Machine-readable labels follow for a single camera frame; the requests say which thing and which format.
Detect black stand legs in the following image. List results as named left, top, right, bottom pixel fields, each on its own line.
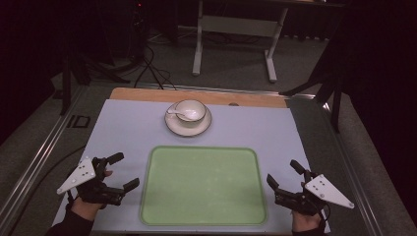
left=52, top=45, right=132, bottom=116
left=280, top=29, right=349, bottom=134

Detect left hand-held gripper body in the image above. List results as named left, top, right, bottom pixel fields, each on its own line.
left=56, top=155, right=128, bottom=209

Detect white saucer plate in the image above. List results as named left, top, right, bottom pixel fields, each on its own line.
left=163, top=101, right=213, bottom=138

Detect black floor cable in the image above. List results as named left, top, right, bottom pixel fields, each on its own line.
left=9, top=145, right=87, bottom=232

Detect person's right hand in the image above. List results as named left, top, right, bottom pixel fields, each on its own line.
left=291, top=209, right=325, bottom=233

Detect green tray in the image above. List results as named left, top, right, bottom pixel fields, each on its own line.
left=139, top=145, right=268, bottom=227

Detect black floor cables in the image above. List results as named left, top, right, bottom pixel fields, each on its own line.
left=133, top=43, right=177, bottom=90

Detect white metal table frame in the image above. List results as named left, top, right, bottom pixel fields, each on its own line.
left=192, top=0, right=290, bottom=84

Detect person's left hand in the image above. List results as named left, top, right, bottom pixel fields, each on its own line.
left=70, top=168, right=114, bottom=222

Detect white bowl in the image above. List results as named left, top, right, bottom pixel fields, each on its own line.
left=174, top=98, right=208, bottom=125

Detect dark device with red light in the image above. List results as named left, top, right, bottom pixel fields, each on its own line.
left=131, top=0, right=148, bottom=62

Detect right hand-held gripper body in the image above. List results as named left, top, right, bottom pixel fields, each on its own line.
left=274, top=169, right=355, bottom=216

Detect white spoon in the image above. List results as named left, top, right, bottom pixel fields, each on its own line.
left=166, top=107, right=200, bottom=120

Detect light blue table mat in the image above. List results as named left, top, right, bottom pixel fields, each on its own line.
left=52, top=98, right=331, bottom=235

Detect aluminium rail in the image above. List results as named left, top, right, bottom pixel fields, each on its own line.
left=322, top=101, right=386, bottom=236
left=0, top=86, right=87, bottom=228
left=137, top=82, right=317, bottom=100

